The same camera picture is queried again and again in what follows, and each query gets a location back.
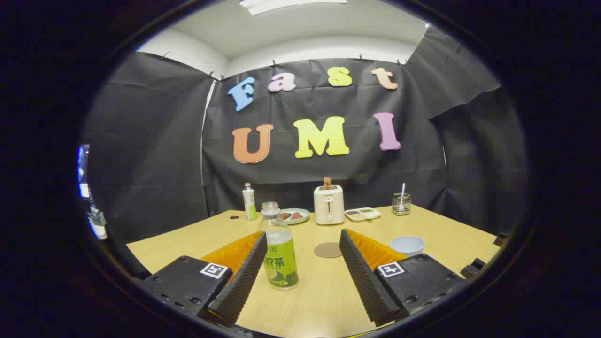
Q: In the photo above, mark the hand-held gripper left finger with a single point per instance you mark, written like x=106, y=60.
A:
x=242, y=281

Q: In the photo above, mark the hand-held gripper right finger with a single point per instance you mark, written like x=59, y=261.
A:
x=364, y=281

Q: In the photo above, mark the green label juice bottle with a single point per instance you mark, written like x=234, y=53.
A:
x=281, y=265

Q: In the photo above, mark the round brown coaster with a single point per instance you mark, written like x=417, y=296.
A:
x=327, y=250

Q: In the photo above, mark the pale blue cup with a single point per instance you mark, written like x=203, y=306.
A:
x=406, y=246

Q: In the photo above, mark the small white green bottle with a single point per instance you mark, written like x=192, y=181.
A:
x=249, y=204

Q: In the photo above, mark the wooden table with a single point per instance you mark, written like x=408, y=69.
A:
x=319, y=291

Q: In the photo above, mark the white divided tray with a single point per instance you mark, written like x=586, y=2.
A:
x=362, y=214

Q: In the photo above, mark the cream toaster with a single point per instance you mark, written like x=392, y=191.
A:
x=328, y=204

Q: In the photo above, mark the pale green plate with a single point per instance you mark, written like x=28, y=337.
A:
x=305, y=215

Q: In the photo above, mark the white straw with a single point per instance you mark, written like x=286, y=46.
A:
x=403, y=188

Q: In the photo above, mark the black table edge clamp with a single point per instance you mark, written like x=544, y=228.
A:
x=472, y=268
x=500, y=239

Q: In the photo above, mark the black backdrop cloth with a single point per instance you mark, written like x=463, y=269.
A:
x=155, y=155

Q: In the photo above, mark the white crumpled object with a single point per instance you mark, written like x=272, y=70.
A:
x=97, y=224

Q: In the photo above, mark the blue lit screen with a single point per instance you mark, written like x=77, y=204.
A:
x=83, y=169

